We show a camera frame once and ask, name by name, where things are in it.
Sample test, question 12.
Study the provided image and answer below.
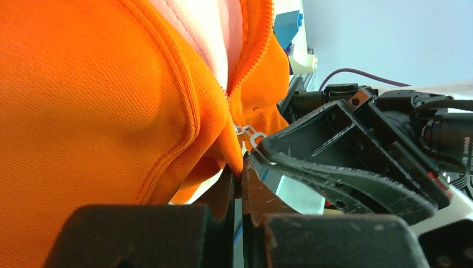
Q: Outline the blue and white box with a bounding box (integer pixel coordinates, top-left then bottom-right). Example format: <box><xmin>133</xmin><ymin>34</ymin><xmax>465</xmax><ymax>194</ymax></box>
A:
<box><xmin>273</xmin><ymin>10</ymin><xmax>317</xmax><ymax>75</ymax></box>

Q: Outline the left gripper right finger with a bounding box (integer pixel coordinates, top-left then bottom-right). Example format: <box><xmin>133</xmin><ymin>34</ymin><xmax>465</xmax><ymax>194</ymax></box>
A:
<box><xmin>241</xmin><ymin>157</ymin><xmax>429</xmax><ymax>267</ymax></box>

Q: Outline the orange zip-up jacket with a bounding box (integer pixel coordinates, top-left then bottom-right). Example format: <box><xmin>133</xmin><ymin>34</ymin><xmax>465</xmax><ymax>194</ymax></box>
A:
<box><xmin>1</xmin><ymin>1</ymin><xmax>289</xmax><ymax>267</ymax></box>

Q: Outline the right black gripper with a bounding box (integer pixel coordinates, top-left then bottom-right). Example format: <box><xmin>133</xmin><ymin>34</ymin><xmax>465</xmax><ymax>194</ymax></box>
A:
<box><xmin>251</xmin><ymin>87</ymin><xmax>472</xmax><ymax>225</ymax></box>

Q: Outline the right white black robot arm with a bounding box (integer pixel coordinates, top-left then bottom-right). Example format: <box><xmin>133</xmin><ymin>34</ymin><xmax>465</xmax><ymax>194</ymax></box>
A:
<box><xmin>242</xmin><ymin>84</ymin><xmax>472</xmax><ymax>267</ymax></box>

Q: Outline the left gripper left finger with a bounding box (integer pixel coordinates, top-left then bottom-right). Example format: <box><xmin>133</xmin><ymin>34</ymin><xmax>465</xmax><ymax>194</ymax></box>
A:
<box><xmin>44</xmin><ymin>168</ymin><xmax>234</xmax><ymax>267</ymax></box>

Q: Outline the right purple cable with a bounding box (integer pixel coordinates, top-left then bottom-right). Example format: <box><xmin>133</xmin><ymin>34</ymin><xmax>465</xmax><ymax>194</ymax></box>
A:
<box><xmin>318</xmin><ymin>68</ymin><xmax>412</xmax><ymax>92</ymax></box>

